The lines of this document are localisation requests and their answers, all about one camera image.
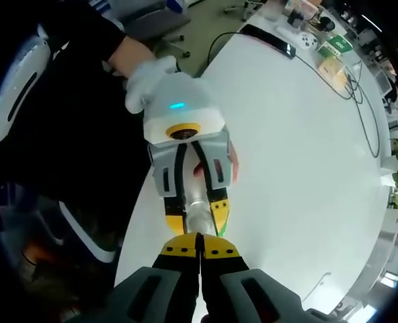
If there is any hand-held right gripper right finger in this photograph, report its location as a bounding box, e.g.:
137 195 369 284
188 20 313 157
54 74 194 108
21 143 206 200
200 234 336 323

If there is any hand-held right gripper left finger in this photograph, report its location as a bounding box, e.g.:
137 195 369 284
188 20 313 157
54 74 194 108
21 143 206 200
64 232 200 323

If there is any clear glass pump bottle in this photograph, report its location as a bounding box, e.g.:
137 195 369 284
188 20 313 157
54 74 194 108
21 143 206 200
182 186 216 236

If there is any person's left hand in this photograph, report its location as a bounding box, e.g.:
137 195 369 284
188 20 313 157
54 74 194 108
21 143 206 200
192 139 241 187

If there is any grey office chair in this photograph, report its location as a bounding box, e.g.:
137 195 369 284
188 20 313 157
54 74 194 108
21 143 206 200
124 0 193 58

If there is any person's dark shirt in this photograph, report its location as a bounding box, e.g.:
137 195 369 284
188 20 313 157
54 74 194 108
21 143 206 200
0 13 173 256

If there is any black power strip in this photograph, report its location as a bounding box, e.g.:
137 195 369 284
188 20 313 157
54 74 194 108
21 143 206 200
239 23 297 60

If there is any white game controller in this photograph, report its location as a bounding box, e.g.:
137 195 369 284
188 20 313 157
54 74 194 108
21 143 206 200
298 32 319 51

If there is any dark jar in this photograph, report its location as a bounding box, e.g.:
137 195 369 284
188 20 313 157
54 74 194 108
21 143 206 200
288 9 304 28

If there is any tan wooden box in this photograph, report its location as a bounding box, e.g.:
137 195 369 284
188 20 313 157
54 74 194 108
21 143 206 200
318 57 350 90

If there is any white chest-worn device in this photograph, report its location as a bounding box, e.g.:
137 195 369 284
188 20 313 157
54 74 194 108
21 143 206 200
0 26 50 144

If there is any green box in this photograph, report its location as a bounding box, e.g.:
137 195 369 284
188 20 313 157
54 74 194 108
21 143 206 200
318 33 353 58

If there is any black round object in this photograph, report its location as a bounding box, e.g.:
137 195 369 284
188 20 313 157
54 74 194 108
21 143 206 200
319 16 336 33

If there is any black power strip cable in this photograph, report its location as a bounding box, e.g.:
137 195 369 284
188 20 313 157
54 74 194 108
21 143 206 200
207 31 243 68

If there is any black cable coil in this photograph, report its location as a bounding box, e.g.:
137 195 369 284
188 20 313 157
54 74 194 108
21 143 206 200
294 53 381 159

